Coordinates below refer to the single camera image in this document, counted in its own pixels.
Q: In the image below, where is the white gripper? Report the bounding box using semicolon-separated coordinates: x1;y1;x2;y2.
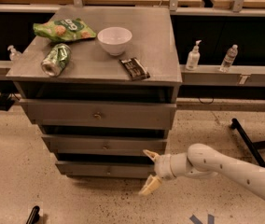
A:
138;149;178;196

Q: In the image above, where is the grey bottom drawer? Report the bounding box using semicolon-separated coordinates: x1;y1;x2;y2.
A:
56;161;155;179

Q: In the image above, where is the grey drawer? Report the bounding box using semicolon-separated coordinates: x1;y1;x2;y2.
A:
42;134;167;156
21;99;176;130
56;161;155;179

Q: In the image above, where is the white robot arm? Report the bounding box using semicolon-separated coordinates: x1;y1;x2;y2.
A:
139;144;265;201

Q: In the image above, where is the grey middle drawer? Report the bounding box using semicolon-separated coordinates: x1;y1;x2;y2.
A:
42;134;167;156

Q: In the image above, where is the grey drawer cabinet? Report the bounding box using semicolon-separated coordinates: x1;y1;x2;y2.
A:
7;7;182;166

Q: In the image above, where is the grey top drawer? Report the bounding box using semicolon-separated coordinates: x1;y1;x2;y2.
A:
21;99;176;130

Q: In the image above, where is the blue floor tape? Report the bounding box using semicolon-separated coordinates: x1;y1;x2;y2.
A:
188;214;216;224

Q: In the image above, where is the dark snack bar wrapper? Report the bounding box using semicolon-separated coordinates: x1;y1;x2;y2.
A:
119;58;150;81

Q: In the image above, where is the white pump sanitizer bottle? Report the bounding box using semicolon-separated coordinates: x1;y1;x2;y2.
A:
186;40;201;70

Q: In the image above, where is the black stand base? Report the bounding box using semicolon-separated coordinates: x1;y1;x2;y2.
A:
230;119;265;168

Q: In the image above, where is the black object on floor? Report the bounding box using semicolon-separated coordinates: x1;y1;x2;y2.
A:
26;205;40;224

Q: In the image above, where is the white bowl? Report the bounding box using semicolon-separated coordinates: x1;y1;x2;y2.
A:
97;27;133;56

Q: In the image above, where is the clear water bottle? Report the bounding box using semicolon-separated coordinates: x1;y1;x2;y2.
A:
219;45;238;72

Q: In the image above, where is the green soda can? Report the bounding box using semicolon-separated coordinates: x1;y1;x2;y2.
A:
41;43;71;77

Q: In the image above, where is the black floor box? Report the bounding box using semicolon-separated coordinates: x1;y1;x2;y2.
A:
0;93;15;111

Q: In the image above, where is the green chip bag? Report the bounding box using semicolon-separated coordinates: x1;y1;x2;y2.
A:
33;19;96;42

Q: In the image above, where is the small clear pump bottle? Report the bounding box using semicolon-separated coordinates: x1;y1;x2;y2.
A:
7;45;21;62

